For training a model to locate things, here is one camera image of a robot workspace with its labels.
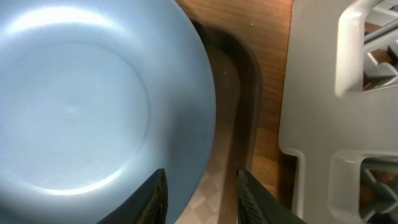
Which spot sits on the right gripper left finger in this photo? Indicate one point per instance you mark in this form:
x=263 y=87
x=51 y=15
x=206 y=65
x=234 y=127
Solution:
x=147 y=205

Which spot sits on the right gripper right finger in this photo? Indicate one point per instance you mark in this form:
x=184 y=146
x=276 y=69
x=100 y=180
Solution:
x=256 y=205

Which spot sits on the dark blue plate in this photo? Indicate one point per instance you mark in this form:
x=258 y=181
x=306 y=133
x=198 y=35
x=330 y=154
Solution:
x=95 y=97

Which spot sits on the grey dishwasher rack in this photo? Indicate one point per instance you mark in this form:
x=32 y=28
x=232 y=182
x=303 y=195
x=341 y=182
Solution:
x=339 y=103

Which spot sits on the brown serving tray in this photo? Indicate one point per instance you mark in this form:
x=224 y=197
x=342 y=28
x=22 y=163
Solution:
x=238 y=81

